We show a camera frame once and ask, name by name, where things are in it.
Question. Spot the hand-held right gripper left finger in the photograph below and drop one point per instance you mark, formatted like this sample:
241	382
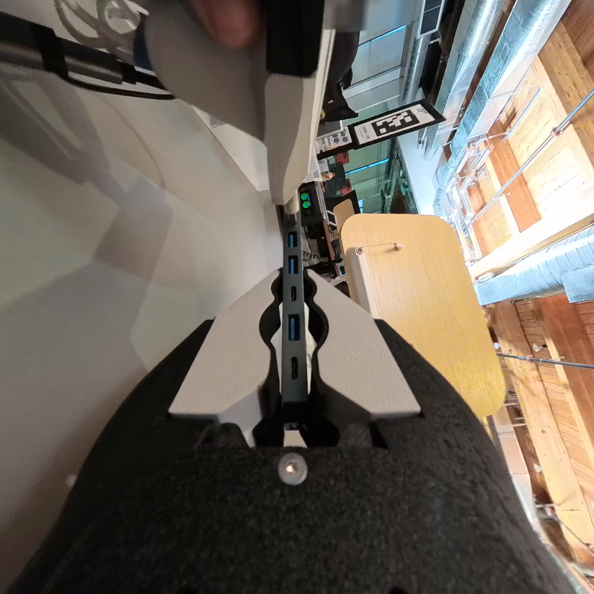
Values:
222	366

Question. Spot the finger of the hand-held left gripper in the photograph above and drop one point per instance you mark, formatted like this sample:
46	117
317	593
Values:
292	130
209	79

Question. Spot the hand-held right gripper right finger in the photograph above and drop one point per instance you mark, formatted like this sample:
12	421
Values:
366	366

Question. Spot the grey usb hub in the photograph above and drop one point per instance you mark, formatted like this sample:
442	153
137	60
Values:
293	334

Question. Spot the person's left hand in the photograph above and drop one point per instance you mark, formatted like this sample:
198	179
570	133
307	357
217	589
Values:
227	21

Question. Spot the wooden book stand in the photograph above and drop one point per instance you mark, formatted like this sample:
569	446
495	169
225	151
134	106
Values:
417	301

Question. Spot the black charger with green display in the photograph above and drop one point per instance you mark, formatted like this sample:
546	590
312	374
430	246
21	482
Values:
310	216

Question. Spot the black white tag sign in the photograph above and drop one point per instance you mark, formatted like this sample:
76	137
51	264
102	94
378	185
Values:
394	124

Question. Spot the silver ventilation duct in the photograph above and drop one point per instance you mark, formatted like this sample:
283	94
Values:
464	41

